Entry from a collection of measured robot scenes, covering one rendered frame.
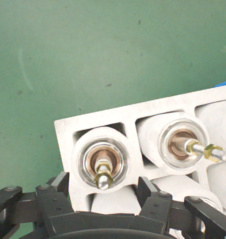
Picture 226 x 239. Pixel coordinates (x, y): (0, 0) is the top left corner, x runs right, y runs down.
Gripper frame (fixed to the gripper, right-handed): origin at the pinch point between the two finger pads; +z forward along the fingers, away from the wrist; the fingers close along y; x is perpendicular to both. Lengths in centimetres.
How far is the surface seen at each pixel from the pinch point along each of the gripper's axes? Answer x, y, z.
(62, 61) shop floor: 22.2, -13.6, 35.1
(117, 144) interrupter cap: 2.7, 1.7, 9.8
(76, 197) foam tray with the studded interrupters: -8.4, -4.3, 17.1
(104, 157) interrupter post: 1.1, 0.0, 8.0
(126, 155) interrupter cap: 1.3, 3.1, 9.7
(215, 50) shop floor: 30, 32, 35
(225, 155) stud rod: 3.4, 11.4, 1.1
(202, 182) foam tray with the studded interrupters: -4.5, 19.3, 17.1
